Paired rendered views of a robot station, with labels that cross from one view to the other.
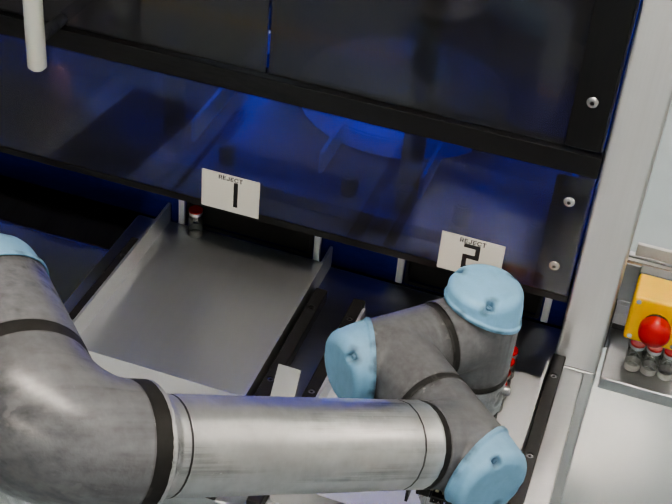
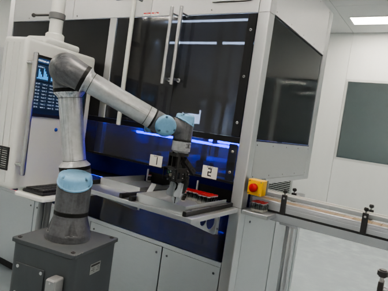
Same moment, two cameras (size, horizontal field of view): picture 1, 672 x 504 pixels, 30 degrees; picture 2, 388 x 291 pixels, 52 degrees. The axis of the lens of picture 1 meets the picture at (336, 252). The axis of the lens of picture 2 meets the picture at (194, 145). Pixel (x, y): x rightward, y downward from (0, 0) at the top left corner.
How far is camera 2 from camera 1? 1.15 m
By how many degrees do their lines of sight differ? 38
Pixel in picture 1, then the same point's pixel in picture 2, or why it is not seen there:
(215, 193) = (152, 161)
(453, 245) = (205, 168)
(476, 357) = (179, 126)
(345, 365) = not seen: hidden behind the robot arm
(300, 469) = (118, 94)
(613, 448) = not seen: outside the picture
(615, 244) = (243, 163)
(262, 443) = (110, 85)
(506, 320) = (187, 118)
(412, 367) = not seen: hidden behind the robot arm
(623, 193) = (245, 146)
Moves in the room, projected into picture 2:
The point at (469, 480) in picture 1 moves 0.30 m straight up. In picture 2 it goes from (159, 119) to (171, 32)
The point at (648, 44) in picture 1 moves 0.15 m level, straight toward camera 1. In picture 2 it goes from (247, 104) to (234, 100)
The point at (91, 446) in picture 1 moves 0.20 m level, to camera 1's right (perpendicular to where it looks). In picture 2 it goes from (73, 63) to (127, 68)
